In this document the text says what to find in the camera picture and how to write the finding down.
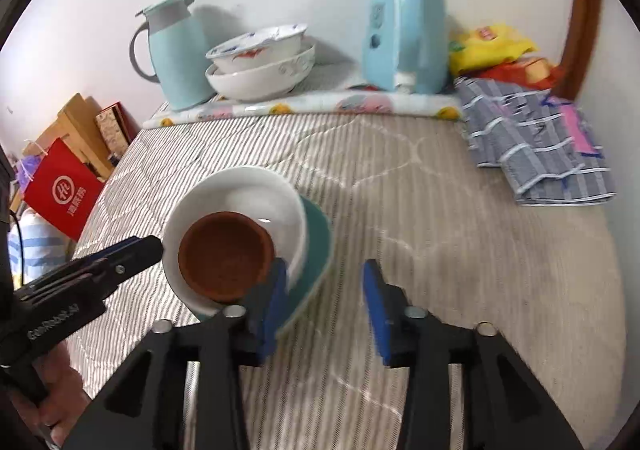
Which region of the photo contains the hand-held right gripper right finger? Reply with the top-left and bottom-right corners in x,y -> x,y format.
362,259 -> 586,450

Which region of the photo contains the grey patterned white bowl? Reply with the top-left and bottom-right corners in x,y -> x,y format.
205,42 -> 317,101

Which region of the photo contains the yellow snack bag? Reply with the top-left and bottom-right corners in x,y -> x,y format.
447,24 -> 538,76

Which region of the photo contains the red patterned box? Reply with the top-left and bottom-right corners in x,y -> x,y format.
95,101 -> 141,165

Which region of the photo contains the grey checked folded cloth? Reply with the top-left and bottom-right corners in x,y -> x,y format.
454,77 -> 617,207

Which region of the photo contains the plain white bowl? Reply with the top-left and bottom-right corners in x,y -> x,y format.
164,167 -> 308,313

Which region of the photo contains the cardboard box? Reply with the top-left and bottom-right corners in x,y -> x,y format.
22,92 -> 116,181

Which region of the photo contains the brown bowl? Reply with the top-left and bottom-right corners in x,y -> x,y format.
178,212 -> 276,301

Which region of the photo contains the fruit printed tablecloth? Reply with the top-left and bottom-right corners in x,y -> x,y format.
142,80 -> 461,131

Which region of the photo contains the red paper bag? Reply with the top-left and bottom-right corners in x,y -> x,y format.
22,137 -> 106,241

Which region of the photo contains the light blue electric kettle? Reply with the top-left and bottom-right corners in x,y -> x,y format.
361,0 -> 447,95

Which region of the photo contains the red snack bag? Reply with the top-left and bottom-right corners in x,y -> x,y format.
475,56 -> 566,90

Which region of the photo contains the red patterned white bowl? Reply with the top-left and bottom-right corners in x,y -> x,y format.
206,24 -> 308,73

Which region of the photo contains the person's left hand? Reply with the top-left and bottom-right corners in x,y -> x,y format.
7,342 -> 93,446

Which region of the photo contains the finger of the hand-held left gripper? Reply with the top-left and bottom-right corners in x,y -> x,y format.
20,237 -> 165,305
14,236 -> 151,291

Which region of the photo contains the teal square plate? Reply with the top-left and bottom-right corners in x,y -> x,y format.
192,195 -> 335,335

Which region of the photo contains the light blue thermal jug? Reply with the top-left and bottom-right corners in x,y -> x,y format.
129,0 -> 217,111

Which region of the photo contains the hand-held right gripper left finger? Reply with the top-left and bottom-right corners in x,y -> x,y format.
62,257 -> 292,450

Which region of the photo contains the blue striped cloth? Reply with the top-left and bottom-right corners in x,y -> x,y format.
9,209 -> 76,288

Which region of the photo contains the brown wooden frame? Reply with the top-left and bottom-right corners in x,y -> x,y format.
552,0 -> 605,100

